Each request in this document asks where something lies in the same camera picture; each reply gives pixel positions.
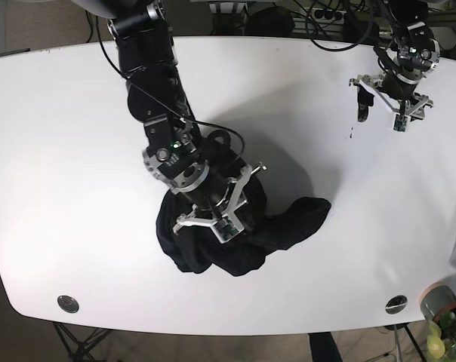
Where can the right gripper body silver black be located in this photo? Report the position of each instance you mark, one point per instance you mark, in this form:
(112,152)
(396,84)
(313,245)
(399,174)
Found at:
(227,225)

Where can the silver table grommet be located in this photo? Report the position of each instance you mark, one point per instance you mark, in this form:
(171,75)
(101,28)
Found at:
(68,304)
(396,304)

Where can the left gripper body silver black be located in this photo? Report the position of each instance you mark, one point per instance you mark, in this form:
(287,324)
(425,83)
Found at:
(397,93)

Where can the right silver table grommet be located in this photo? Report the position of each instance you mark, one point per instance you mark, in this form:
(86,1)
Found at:
(396,304)

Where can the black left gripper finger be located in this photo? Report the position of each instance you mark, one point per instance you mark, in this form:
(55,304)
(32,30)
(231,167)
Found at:
(365,101)
(419,115)

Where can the black folding table legs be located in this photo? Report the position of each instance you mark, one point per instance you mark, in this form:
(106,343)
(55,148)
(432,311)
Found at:
(80,350)

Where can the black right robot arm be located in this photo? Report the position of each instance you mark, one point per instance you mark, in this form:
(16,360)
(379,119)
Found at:
(156,98)

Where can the left silver table grommet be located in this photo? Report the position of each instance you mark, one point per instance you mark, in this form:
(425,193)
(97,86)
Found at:
(68,304)

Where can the green potted plant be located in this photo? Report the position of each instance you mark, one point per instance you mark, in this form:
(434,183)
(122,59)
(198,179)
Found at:
(441,340)

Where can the grey plant pot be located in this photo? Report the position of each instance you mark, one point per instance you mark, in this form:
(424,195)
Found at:
(436,300)

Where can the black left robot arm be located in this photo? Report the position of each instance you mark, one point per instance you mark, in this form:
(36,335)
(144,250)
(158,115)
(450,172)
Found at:
(411,54)

